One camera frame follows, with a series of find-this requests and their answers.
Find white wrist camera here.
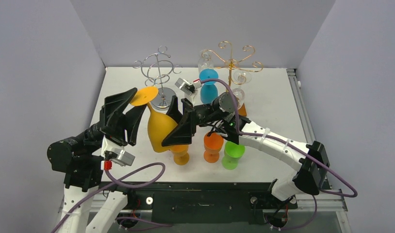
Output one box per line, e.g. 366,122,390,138
175,78,202,105
100,136,135,166

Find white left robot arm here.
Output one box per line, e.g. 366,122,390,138
47,87,146,233

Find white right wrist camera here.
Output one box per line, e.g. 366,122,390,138
175,78,202,105

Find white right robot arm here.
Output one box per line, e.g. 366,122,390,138
161,92,329,207

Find yellow wine glass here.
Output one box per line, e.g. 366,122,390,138
130,86,178,153
170,145,189,166

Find orange plastic wine glass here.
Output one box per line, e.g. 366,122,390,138
203,132,224,163

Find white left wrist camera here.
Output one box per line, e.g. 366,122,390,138
100,136,135,166

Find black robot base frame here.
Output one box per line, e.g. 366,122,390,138
100,182,301,231

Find green plastic wine glass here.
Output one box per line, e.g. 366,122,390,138
221,141,246,170

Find silver wire glass rack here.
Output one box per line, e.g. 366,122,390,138
133,46,182,111

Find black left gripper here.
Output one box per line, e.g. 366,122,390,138
79,86,148,155

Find clear patterned wine glass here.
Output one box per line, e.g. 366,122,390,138
197,50,214,73

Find gold wire glass rack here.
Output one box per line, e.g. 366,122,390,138
202,40,264,118

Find blue plastic wine glass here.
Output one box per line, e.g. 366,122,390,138
199,69,219,104

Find clear small wine glass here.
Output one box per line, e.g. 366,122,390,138
232,70,252,109

